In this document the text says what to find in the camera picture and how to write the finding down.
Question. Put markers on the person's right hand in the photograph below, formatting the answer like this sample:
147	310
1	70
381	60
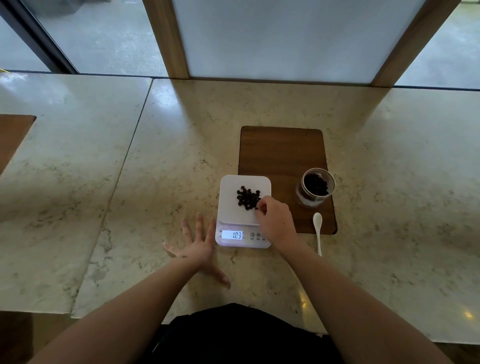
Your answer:
278	225

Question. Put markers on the person's left hand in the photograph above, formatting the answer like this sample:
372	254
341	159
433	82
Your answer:
197	253

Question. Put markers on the person's left middle finger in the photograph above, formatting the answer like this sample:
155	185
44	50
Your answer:
198	228

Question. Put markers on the person's left thumb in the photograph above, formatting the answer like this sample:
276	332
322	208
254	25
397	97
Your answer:
219	276

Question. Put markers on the person's right thumb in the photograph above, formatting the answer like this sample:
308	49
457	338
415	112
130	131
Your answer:
260	215

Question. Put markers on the person's left little finger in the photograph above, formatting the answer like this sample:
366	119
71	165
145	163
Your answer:
171	248

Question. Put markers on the person's left forearm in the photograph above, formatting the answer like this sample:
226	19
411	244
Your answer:
123	318

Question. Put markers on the person's right forearm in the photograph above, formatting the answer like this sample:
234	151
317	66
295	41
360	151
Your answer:
352	307

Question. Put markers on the pile of coffee beans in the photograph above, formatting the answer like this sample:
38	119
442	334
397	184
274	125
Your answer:
247	197

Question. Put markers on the white digital kitchen scale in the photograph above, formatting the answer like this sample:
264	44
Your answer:
234	221

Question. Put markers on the glass jar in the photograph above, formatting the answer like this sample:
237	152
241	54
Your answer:
304	198

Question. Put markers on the white plastic spoon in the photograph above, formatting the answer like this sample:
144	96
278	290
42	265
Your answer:
317	221

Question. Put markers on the person's black clothing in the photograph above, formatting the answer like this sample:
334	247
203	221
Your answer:
240	337

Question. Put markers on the coffee beans inside jar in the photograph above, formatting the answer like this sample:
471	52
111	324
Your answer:
316	184

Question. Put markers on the dark wooden board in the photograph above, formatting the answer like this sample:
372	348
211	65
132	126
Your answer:
11	135
281	153

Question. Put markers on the white frosted panel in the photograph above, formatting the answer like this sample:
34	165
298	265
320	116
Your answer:
296	37

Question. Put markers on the wooden window post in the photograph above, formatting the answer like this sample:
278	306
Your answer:
167	37
412	41

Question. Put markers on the dark metal window frame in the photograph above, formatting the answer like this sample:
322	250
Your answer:
41	41

